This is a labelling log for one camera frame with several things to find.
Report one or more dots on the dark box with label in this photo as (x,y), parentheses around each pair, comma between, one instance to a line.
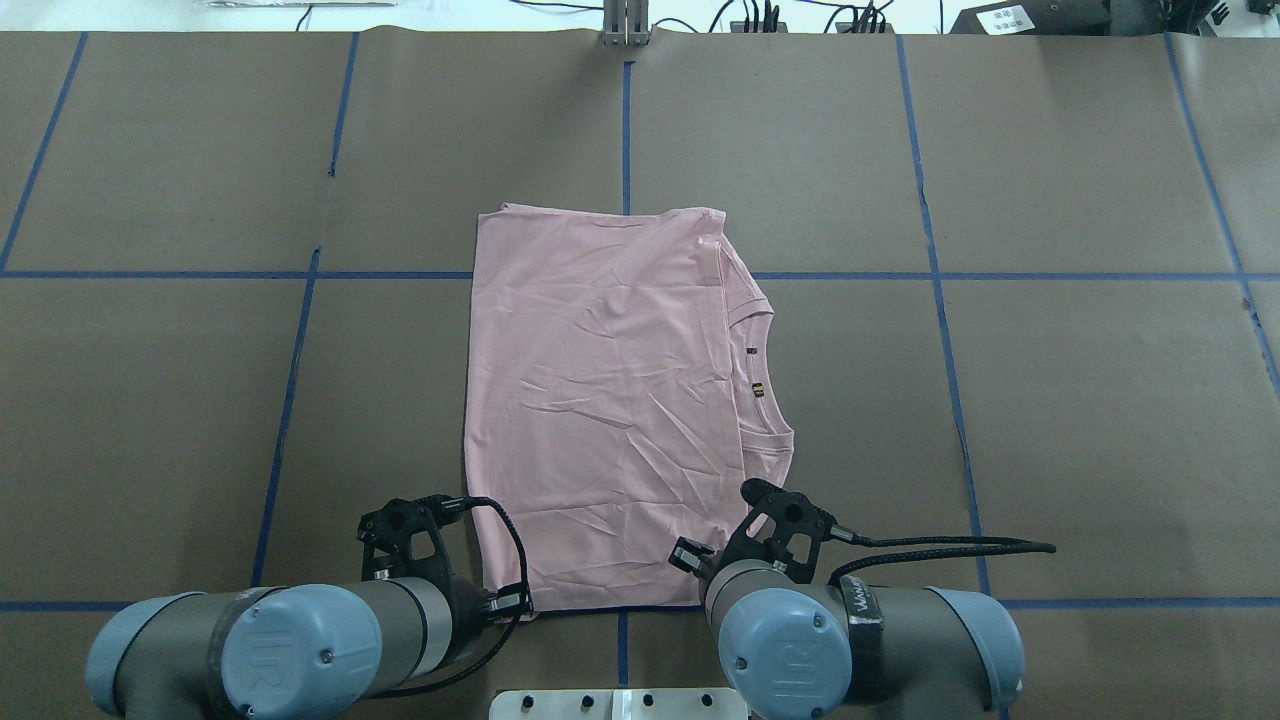
(1047,18)

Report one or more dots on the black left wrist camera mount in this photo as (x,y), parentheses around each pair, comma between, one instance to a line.
(404,538)

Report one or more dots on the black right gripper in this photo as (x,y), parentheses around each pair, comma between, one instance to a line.
(690,556)

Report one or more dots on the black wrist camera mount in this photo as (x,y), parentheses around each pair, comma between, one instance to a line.
(404,538)
(782,527)

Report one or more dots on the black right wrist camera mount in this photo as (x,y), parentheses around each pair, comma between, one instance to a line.
(782,527)

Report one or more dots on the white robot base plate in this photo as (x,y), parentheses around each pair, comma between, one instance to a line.
(621,703)

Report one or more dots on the pink Snoopy t-shirt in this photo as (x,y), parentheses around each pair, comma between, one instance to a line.
(618,395)

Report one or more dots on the aluminium frame post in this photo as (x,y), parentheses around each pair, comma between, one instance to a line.
(625,23)

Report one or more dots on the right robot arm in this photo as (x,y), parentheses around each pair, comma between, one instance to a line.
(800,651)

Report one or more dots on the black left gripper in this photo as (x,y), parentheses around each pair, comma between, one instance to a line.
(463,601)

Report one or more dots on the black power strip with plugs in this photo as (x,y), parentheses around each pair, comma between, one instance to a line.
(813,17)

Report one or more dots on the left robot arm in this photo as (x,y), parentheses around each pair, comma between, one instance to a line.
(299,652)

